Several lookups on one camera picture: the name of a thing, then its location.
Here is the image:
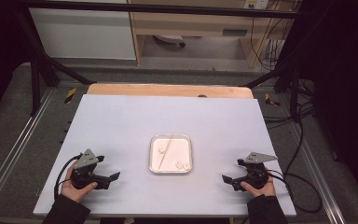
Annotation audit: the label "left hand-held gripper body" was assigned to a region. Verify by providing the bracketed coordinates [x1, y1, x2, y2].
[70, 148, 111, 190]

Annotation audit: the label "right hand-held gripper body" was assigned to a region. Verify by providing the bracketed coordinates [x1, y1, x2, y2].
[232, 151, 279, 192]

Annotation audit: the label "thin wooden skewer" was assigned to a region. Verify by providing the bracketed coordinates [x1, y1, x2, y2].
[158, 136, 172, 171]

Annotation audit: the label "square white tray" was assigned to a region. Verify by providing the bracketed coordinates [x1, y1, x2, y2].
[148, 133, 194, 175]

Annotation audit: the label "person's right hand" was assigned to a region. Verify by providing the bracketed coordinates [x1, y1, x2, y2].
[240, 167, 277, 198]

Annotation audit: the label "person's left hand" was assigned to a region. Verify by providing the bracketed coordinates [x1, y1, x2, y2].
[60, 161, 99, 204]

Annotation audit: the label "wooden table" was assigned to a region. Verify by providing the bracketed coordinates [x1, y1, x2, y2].
[86, 82, 255, 100]

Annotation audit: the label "white cabinet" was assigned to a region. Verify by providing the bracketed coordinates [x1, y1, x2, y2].
[28, 7, 137, 61]

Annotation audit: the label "black curtain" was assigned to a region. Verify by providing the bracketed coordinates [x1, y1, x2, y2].
[0, 0, 34, 127]
[297, 0, 358, 204]

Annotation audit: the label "office chair base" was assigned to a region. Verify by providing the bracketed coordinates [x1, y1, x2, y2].
[153, 34, 187, 49]

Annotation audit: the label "light wooden desk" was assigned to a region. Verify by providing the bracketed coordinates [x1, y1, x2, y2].
[127, 0, 296, 68]

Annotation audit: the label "left hand-held gripper black cable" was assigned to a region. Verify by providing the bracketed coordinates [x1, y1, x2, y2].
[53, 153, 84, 201]

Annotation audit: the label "hand-held gripper black cable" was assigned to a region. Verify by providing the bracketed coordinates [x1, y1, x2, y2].
[53, 153, 84, 201]
[265, 169, 324, 215]

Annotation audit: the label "right hand-held gripper black cable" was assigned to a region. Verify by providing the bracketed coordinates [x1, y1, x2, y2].
[265, 169, 324, 215]

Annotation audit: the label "aluminium rail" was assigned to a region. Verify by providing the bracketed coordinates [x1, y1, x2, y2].
[0, 88, 56, 213]
[287, 123, 347, 224]

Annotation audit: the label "black cables on floor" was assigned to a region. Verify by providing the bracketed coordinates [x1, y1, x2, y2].
[262, 78, 317, 132]

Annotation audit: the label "hanging black cables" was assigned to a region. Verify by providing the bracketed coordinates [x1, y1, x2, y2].
[249, 0, 299, 72]

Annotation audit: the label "white wall socket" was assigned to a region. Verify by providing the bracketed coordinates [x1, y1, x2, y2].
[243, 0, 269, 10]

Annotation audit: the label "black metal frame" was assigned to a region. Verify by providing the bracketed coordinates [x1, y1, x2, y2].
[13, 0, 304, 118]

